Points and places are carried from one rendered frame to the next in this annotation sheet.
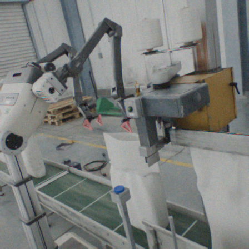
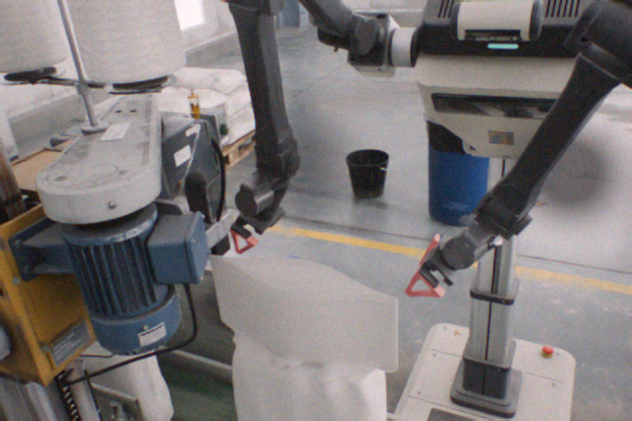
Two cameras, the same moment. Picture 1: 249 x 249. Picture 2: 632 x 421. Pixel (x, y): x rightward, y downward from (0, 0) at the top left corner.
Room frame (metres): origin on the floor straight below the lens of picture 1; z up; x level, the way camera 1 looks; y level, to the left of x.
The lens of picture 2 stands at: (2.64, -0.35, 1.75)
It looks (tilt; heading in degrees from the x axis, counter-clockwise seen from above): 28 degrees down; 158
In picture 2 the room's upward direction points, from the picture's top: 5 degrees counter-clockwise
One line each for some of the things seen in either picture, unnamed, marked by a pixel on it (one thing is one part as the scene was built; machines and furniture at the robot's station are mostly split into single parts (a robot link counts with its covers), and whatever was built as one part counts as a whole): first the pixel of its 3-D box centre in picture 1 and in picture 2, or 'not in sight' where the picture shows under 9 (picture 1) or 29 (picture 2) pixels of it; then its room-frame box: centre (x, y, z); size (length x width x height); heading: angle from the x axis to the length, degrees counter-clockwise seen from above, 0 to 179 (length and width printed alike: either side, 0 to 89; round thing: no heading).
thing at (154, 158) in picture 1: (150, 158); (218, 242); (1.32, -0.11, 0.98); 0.09 x 0.05 x 0.05; 131
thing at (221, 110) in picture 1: (202, 100); (43, 257); (1.54, -0.49, 1.18); 0.34 x 0.25 x 0.31; 131
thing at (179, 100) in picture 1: (172, 113); (142, 172); (1.29, -0.25, 1.21); 0.30 x 0.25 x 0.30; 41
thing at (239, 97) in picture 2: not in sight; (224, 97); (-1.86, 0.73, 0.44); 0.68 x 0.44 x 0.15; 131
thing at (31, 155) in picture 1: (25, 144); not in sight; (2.94, 1.12, 0.74); 0.47 x 0.22 x 0.72; 39
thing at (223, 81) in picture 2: not in sight; (201, 80); (-2.04, 0.60, 0.56); 0.67 x 0.43 x 0.15; 41
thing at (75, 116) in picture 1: (69, 114); not in sight; (7.19, 1.38, 0.07); 1.20 x 0.82 x 0.14; 129
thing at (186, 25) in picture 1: (186, 25); (14, 20); (1.44, -0.42, 1.61); 0.15 x 0.14 x 0.17; 41
